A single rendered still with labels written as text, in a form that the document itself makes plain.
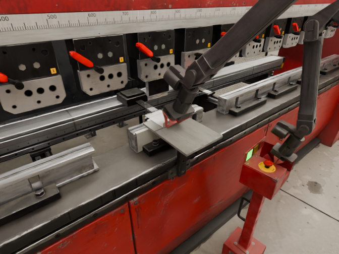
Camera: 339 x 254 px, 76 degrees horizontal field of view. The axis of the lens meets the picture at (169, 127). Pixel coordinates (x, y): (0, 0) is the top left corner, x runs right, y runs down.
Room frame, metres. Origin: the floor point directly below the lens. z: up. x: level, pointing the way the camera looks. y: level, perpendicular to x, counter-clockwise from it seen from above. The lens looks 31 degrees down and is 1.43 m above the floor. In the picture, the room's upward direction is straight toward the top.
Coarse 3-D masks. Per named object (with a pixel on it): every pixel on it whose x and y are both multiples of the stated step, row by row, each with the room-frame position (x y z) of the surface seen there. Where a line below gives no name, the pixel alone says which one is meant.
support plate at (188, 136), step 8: (184, 120) 0.78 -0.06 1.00; (192, 120) 0.78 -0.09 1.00; (152, 128) 0.72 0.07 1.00; (160, 128) 0.72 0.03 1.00; (168, 128) 0.72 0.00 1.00; (176, 128) 0.72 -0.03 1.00; (184, 128) 0.72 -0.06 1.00; (192, 128) 0.72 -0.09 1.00; (200, 128) 0.72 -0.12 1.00; (208, 128) 0.72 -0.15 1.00; (160, 136) 0.67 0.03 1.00; (168, 136) 0.66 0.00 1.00; (176, 136) 0.66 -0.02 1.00; (184, 136) 0.66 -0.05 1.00; (192, 136) 0.66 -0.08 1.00; (200, 136) 0.66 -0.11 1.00; (208, 136) 0.66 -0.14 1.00; (216, 136) 0.66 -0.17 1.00; (176, 144) 0.61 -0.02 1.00; (184, 144) 0.61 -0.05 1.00; (192, 144) 0.61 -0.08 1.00; (200, 144) 0.61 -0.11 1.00; (208, 144) 0.62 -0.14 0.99; (184, 152) 0.57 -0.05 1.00; (192, 152) 0.57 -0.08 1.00
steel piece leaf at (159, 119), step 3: (159, 114) 0.83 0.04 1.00; (162, 114) 0.83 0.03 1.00; (150, 117) 0.80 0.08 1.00; (153, 117) 0.80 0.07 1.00; (156, 117) 0.80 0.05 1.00; (159, 117) 0.80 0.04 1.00; (162, 117) 0.80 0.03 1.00; (153, 120) 0.78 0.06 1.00; (156, 120) 0.78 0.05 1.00; (159, 120) 0.78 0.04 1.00; (162, 120) 0.78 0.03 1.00; (168, 120) 0.78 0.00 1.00; (159, 123) 0.75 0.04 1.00; (162, 123) 0.75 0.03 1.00; (168, 123) 0.74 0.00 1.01; (162, 126) 0.73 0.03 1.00; (165, 126) 0.73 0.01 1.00
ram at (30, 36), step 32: (0, 0) 0.54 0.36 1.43; (32, 0) 0.57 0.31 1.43; (64, 0) 0.62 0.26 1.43; (96, 0) 0.67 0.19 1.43; (128, 0) 0.72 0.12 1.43; (160, 0) 0.80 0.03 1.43; (192, 0) 0.88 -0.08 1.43; (224, 0) 0.99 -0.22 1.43; (256, 0) 1.12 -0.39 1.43; (320, 0) 1.55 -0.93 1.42; (0, 32) 0.52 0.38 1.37; (32, 32) 0.56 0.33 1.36; (64, 32) 0.61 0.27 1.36; (96, 32) 0.66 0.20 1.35; (128, 32) 0.72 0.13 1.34
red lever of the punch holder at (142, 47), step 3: (138, 42) 0.71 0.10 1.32; (138, 45) 0.70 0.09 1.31; (141, 45) 0.70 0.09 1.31; (144, 45) 0.71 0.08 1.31; (138, 48) 0.71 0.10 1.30; (141, 48) 0.70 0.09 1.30; (144, 48) 0.70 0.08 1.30; (147, 48) 0.72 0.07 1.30; (144, 51) 0.71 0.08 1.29; (147, 51) 0.71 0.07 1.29; (150, 51) 0.72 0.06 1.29; (147, 54) 0.71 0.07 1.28; (150, 54) 0.72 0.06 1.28; (153, 57) 0.73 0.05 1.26; (156, 57) 0.73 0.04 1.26; (153, 60) 0.74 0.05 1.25; (156, 60) 0.73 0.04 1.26; (159, 60) 0.73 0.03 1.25
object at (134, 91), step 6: (126, 90) 1.03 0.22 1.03; (132, 90) 1.03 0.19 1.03; (138, 90) 1.03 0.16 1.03; (120, 96) 0.99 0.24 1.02; (126, 96) 0.97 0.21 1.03; (132, 96) 0.97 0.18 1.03; (138, 96) 0.98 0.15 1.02; (144, 96) 1.00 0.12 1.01; (126, 102) 0.94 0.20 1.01; (132, 102) 0.96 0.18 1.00; (138, 102) 0.95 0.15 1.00; (144, 102) 0.95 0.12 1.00; (144, 108) 0.90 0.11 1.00; (150, 108) 0.88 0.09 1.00
